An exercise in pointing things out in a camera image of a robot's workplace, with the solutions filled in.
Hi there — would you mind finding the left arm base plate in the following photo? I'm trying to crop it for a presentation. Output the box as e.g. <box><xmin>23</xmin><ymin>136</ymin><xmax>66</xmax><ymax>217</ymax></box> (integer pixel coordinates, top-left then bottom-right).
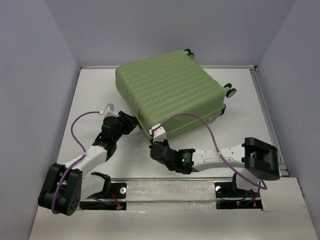
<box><xmin>78</xmin><ymin>182</ymin><xmax>127</xmax><ymax>211</ymax></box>

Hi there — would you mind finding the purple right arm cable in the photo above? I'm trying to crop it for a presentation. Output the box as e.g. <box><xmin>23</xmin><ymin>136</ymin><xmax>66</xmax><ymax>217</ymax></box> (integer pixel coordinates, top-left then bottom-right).
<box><xmin>151</xmin><ymin>113</ymin><xmax>268</xmax><ymax>191</ymax></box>

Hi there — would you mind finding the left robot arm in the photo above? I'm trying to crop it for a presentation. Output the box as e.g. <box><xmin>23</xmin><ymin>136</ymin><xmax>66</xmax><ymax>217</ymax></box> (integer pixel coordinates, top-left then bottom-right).
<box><xmin>37</xmin><ymin>111</ymin><xmax>139</xmax><ymax>216</ymax></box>

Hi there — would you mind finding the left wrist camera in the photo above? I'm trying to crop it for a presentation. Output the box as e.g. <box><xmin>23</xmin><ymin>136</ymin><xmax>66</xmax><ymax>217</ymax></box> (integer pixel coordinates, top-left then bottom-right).
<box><xmin>98</xmin><ymin>103</ymin><xmax>119</xmax><ymax>118</ymax></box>

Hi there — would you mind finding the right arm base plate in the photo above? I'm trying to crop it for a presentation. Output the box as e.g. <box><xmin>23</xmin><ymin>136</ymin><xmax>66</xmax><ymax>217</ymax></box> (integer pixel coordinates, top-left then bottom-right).
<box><xmin>214</xmin><ymin>182</ymin><xmax>263</xmax><ymax>210</ymax></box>

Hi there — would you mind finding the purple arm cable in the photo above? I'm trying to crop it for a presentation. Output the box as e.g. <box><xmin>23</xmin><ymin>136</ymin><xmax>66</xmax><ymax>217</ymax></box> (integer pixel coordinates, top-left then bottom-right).
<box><xmin>151</xmin><ymin>113</ymin><xmax>268</xmax><ymax>191</ymax></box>
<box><xmin>51</xmin><ymin>111</ymin><xmax>106</xmax><ymax>215</ymax></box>

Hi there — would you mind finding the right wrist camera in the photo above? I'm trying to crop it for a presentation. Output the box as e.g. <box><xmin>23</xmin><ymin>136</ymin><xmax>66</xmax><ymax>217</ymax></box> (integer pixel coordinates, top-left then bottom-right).
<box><xmin>148</xmin><ymin>124</ymin><xmax>167</xmax><ymax>143</ymax></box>

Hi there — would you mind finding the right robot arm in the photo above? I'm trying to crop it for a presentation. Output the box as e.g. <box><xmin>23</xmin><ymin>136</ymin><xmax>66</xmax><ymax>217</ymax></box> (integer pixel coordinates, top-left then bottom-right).
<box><xmin>149</xmin><ymin>137</ymin><xmax>281</xmax><ymax>196</ymax></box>

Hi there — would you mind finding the green hardshell suitcase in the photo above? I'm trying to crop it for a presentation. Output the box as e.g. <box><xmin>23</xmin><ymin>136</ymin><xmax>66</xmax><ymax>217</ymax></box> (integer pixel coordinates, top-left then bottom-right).
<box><xmin>115</xmin><ymin>48</ymin><xmax>237</xmax><ymax>136</ymax></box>

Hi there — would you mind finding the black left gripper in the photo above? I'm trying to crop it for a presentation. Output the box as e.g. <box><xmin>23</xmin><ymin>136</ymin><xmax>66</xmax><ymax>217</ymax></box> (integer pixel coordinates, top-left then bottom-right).
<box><xmin>113</xmin><ymin>111</ymin><xmax>141</xmax><ymax>143</ymax></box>

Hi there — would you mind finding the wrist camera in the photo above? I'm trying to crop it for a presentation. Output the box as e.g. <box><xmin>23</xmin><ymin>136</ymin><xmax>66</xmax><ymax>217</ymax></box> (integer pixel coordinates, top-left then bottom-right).
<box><xmin>98</xmin><ymin>103</ymin><xmax>119</xmax><ymax>118</ymax></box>
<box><xmin>148</xmin><ymin>124</ymin><xmax>167</xmax><ymax>143</ymax></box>

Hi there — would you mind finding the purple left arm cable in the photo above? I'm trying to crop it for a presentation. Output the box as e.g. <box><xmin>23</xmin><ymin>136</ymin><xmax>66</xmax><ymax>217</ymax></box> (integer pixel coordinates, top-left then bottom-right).
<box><xmin>51</xmin><ymin>111</ymin><xmax>106</xmax><ymax>215</ymax></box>

